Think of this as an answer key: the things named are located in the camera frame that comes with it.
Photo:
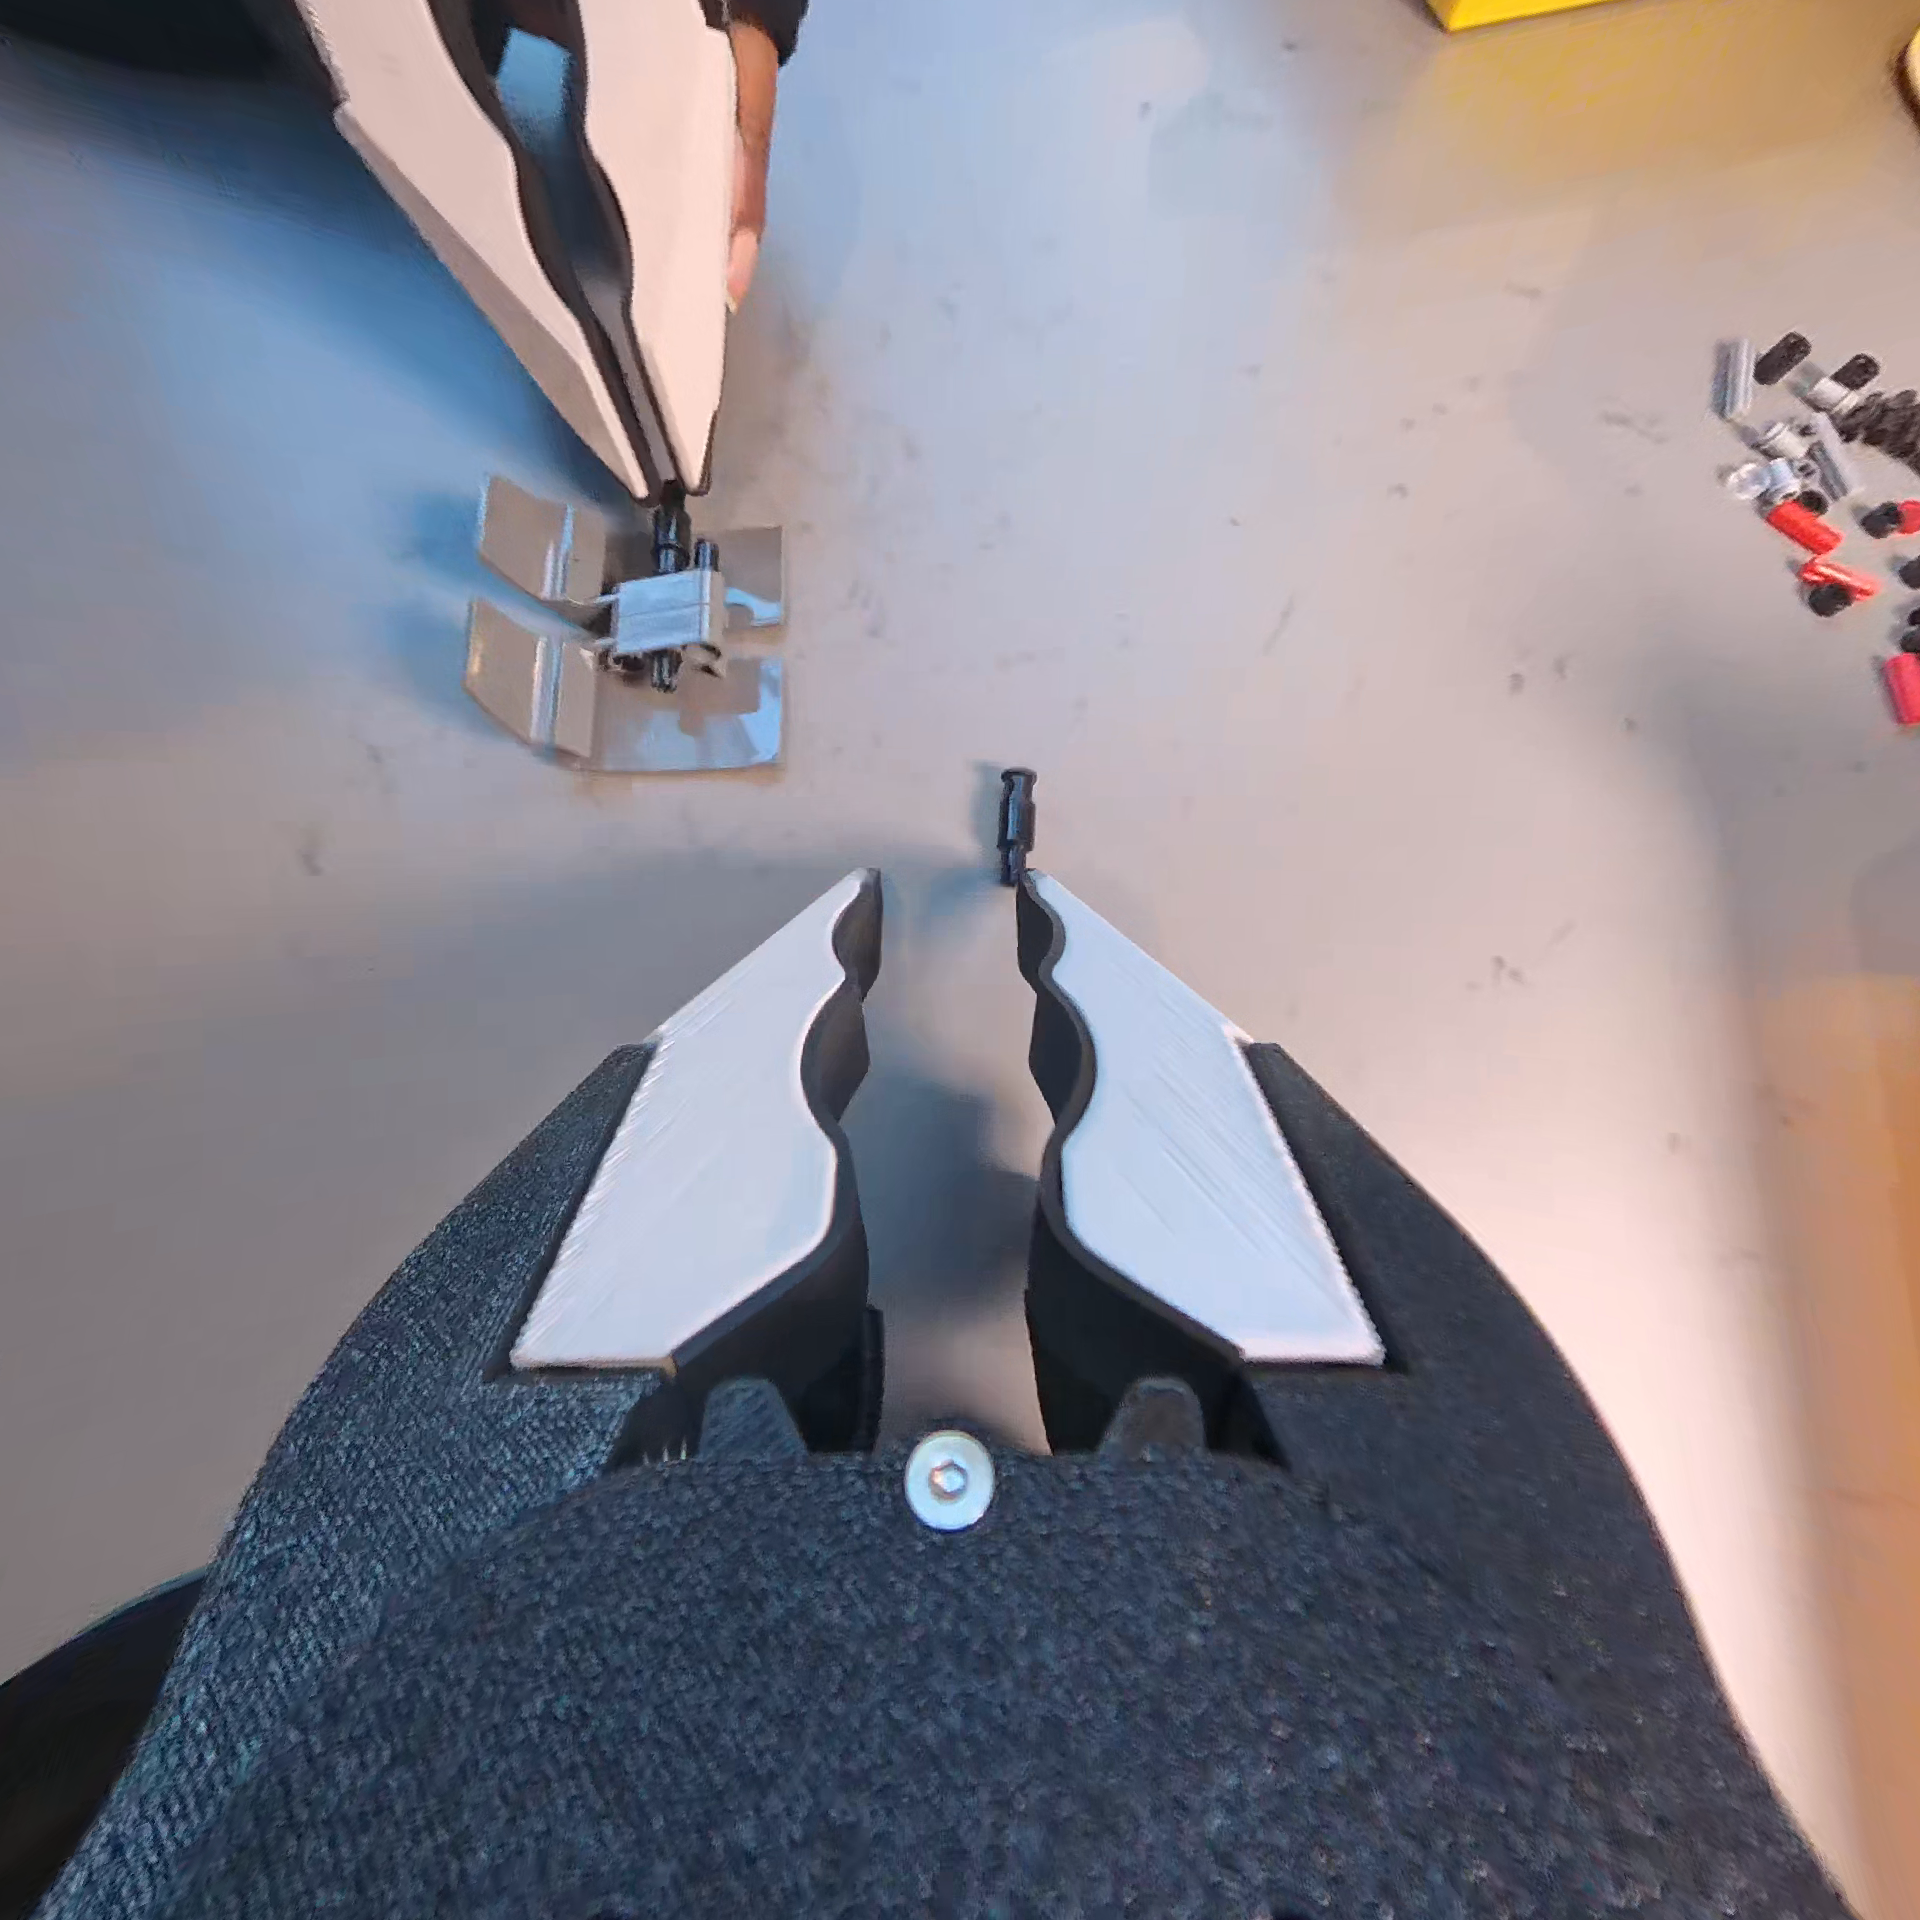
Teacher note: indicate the deep yellow plastic bin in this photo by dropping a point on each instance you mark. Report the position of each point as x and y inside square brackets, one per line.
[1560, 12]

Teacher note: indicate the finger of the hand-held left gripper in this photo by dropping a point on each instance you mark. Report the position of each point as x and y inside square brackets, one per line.
[451, 181]
[674, 181]

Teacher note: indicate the person's left hand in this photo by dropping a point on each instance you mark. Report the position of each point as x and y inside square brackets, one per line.
[751, 181]

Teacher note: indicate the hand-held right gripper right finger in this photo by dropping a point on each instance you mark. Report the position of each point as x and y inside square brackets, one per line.
[1200, 1201]

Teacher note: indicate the silver panel toy piece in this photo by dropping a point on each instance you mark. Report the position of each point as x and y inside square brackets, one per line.
[523, 674]

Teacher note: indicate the pile of small building parts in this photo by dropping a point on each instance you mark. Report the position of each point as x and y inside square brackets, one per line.
[1799, 523]

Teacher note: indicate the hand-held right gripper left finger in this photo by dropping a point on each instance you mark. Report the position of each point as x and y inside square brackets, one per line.
[705, 1201]

